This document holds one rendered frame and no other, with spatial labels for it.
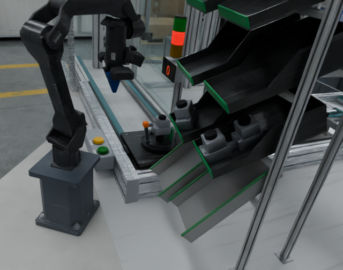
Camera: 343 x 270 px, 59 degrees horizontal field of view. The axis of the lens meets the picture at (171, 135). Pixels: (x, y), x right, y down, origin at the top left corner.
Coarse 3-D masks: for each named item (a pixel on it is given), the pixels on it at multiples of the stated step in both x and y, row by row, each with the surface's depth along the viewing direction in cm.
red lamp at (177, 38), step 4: (176, 32) 117; (180, 32) 117; (184, 32) 119; (172, 36) 119; (176, 36) 118; (180, 36) 118; (172, 40) 120; (176, 40) 119; (180, 40) 119; (176, 44) 119; (180, 44) 120
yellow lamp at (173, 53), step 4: (172, 44) 120; (172, 48) 121; (176, 48) 120; (180, 48) 120; (172, 52) 121; (176, 52) 121; (180, 52) 121; (172, 56) 122; (176, 56) 122; (180, 56) 122
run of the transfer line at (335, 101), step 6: (318, 96) 195; (324, 96) 197; (330, 96) 200; (336, 96) 202; (342, 96) 204; (324, 102) 187; (330, 102) 201; (336, 102) 203; (342, 102) 201; (330, 108) 179; (336, 108) 184; (342, 108) 194; (330, 114) 176; (336, 114) 176; (336, 120) 176
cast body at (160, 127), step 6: (162, 114) 114; (156, 120) 113; (162, 120) 112; (168, 120) 113; (156, 126) 113; (162, 126) 113; (168, 126) 114; (156, 132) 113; (162, 132) 114; (168, 132) 115
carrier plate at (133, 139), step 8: (120, 136) 124; (128, 136) 121; (136, 136) 122; (176, 136) 126; (128, 144) 116; (136, 144) 117; (136, 152) 112; (144, 152) 113; (136, 160) 108; (144, 160) 109; (152, 160) 109; (144, 168) 106
